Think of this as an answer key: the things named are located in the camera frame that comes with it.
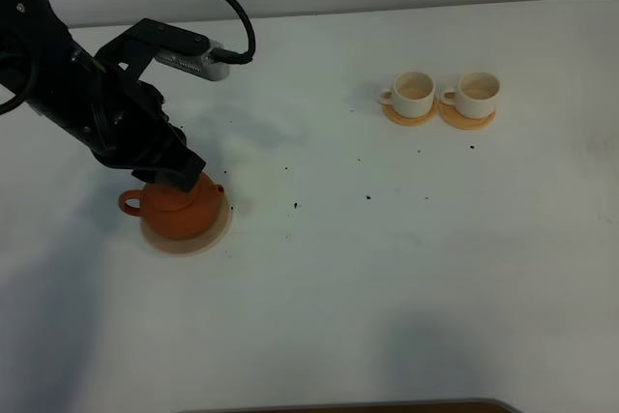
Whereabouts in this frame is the right white teacup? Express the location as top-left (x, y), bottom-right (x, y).
top-left (440, 73), bottom-right (501, 120)

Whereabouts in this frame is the right small wooden coaster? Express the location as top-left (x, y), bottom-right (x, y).
top-left (438, 102), bottom-right (496, 131)

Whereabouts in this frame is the dark brown table edge object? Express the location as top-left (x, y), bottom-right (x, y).
top-left (193, 398), bottom-right (518, 413)

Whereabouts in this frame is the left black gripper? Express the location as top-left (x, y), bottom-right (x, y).
top-left (28, 35), bottom-right (206, 191)

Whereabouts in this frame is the left small wooden coaster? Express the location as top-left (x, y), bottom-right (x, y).
top-left (382, 98), bottom-right (439, 127)

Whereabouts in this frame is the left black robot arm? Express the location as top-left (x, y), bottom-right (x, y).
top-left (1, 0), bottom-right (205, 192)

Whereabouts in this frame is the small wooden coaster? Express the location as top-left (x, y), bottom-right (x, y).
top-left (438, 102), bottom-right (496, 131)
top-left (382, 98), bottom-right (439, 127)

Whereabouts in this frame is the left white teacup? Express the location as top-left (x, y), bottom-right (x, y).
top-left (377, 72), bottom-right (435, 119)

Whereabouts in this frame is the large round wooden coaster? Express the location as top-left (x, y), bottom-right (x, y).
top-left (140, 195), bottom-right (233, 256)

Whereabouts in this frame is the brown clay teapot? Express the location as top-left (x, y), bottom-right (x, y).
top-left (118, 173), bottom-right (225, 240)

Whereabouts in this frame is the white teacup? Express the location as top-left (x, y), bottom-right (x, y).
top-left (440, 73), bottom-right (501, 120)
top-left (377, 72), bottom-right (435, 119)

